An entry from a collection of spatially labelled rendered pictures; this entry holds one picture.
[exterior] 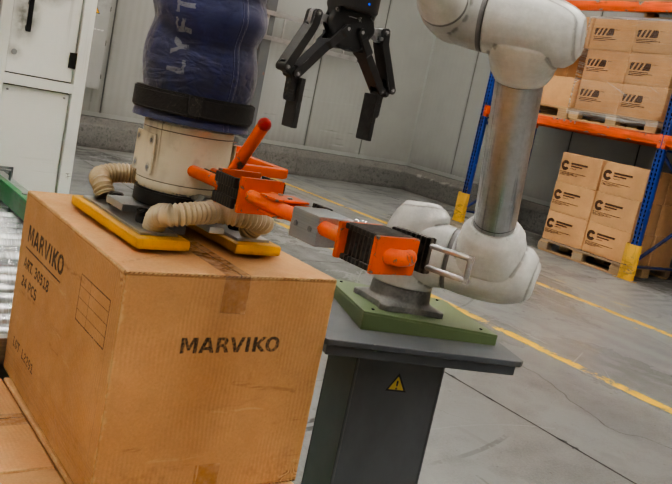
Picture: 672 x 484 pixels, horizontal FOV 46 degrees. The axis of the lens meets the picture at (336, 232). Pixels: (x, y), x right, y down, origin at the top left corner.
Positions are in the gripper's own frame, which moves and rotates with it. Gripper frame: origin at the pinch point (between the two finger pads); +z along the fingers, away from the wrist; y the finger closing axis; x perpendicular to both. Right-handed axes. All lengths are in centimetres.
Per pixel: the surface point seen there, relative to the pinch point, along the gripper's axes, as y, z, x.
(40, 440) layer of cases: 21, 68, -41
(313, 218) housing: 3.3, 12.9, 5.4
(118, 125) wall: -334, 90, -944
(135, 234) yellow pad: 14.4, 24.9, -28.5
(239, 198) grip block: 4.3, 14.5, -14.0
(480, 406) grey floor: -216, 122, -136
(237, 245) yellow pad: -4.3, 25.2, -26.4
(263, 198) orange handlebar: 3.1, 13.2, -8.9
